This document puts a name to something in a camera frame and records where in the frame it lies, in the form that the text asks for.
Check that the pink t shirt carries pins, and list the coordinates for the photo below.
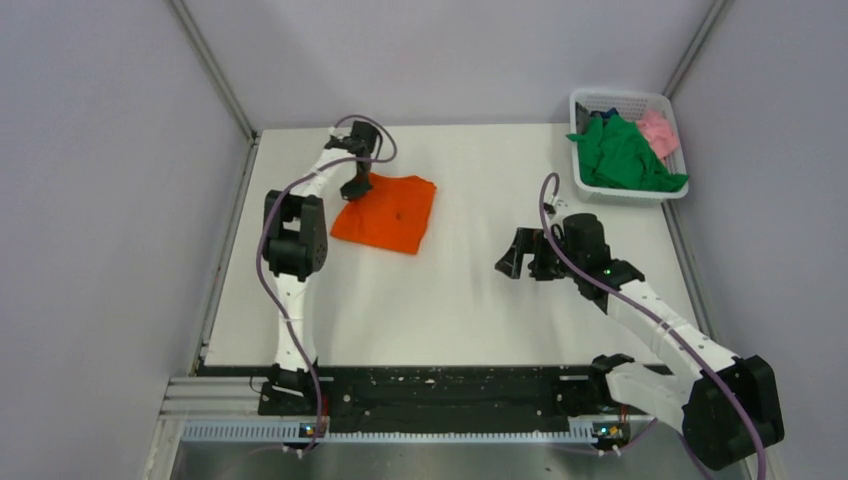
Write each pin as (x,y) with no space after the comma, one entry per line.
(658,132)

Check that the orange t shirt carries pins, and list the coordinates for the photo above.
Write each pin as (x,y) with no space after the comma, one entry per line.
(393,215)

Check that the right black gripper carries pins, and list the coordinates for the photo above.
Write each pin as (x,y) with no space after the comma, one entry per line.
(530,241)

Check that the green t shirt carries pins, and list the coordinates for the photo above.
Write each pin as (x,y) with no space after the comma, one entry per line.
(614,154)

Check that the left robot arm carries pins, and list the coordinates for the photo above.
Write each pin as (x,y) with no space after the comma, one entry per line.
(294,245)

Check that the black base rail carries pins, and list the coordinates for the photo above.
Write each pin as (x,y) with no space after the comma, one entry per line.
(447,400)

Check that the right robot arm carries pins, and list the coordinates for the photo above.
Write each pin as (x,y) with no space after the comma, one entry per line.
(725,407)

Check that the dark blue t shirt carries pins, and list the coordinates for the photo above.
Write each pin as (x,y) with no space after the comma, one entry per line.
(604,114)

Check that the white cable duct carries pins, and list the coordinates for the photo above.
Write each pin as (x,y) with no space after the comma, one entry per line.
(581,430)

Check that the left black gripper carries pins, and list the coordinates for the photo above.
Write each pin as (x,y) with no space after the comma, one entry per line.
(351,193)

